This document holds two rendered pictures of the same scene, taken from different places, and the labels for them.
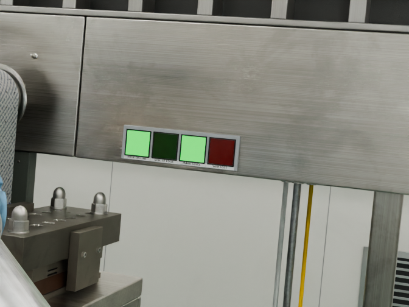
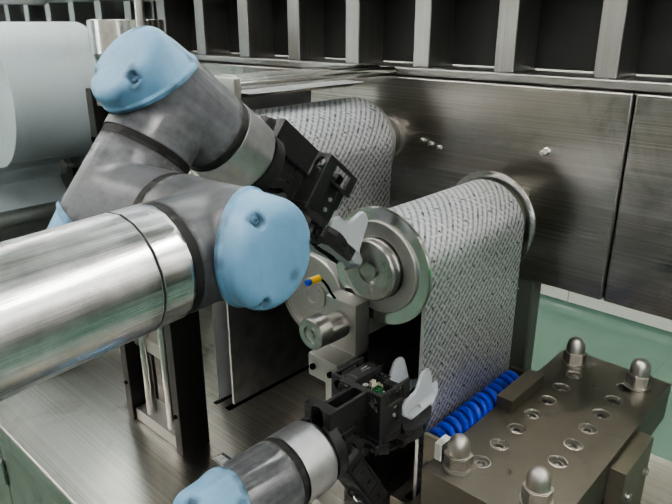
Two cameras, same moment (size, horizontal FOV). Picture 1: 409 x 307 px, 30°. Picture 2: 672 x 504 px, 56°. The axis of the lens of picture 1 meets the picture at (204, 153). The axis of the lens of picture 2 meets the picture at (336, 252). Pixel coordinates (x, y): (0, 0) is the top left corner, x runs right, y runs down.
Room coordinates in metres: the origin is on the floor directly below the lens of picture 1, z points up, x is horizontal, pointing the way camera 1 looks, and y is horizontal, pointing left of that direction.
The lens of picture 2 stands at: (0.69, 0.26, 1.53)
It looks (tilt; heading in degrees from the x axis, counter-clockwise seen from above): 20 degrees down; 26
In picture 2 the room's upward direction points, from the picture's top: straight up
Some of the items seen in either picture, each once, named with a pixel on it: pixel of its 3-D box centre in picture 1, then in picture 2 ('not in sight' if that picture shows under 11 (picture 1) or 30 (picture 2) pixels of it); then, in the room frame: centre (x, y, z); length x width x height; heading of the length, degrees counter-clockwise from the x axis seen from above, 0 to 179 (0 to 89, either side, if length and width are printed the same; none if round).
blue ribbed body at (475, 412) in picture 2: not in sight; (479, 407); (1.44, 0.40, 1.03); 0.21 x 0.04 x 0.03; 163
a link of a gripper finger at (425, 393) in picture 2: not in sight; (423, 389); (1.32, 0.45, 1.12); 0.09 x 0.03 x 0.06; 162
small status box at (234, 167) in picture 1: (179, 147); not in sight; (1.55, 0.05, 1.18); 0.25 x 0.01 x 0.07; 73
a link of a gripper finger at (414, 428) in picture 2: not in sight; (402, 423); (1.27, 0.46, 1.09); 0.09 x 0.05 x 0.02; 162
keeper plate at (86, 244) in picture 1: (86, 257); (627, 487); (1.44, 0.21, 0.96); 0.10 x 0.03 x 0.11; 163
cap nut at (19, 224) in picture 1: (19, 218); (538, 484); (1.29, 0.30, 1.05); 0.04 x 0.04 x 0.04
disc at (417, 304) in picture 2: not in sight; (380, 266); (1.35, 0.52, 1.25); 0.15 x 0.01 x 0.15; 73
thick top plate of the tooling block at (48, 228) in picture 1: (40, 234); (557, 439); (1.45, 0.30, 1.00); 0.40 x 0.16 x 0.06; 163
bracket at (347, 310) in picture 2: not in sight; (337, 407); (1.32, 0.56, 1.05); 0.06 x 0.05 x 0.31; 163
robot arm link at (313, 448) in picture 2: not in sight; (299, 459); (1.14, 0.52, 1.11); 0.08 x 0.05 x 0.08; 73
